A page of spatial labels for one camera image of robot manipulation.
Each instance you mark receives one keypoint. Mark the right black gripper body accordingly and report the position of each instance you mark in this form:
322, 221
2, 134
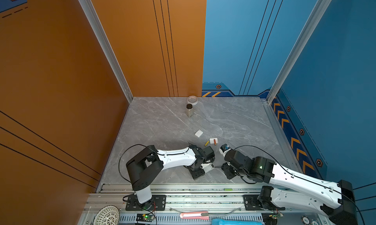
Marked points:
229, 172

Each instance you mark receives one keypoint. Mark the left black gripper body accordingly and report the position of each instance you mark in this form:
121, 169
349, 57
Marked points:
198, 173

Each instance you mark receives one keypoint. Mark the white battery cover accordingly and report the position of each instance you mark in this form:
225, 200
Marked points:
213, 141
198, 133

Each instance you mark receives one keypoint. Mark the white remote with display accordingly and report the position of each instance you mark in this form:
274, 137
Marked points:
207, 167

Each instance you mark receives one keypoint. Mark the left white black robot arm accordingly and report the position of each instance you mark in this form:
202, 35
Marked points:
144, 167

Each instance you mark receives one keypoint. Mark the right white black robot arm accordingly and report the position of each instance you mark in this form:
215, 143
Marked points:
284, 187

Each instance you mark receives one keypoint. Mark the pink box cutter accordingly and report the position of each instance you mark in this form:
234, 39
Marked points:
199, 215

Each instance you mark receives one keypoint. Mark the cyan cylinder object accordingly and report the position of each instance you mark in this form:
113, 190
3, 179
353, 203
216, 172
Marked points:
232, 222

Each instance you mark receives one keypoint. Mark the small brown-capped jar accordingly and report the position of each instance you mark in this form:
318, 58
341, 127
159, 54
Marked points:
189, 110

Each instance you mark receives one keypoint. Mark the green circuit board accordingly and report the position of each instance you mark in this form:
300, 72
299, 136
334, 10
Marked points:
144, 218

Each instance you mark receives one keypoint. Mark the white mesh basket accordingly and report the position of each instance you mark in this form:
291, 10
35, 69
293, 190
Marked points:
108, 215

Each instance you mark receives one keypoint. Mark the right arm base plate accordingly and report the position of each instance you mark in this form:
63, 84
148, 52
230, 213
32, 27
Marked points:
252, 203

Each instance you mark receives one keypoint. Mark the aluminium rail frame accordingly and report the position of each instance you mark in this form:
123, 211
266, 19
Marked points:
223, 201

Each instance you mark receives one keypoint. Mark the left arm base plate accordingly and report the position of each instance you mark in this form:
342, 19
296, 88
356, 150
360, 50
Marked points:
156, 203

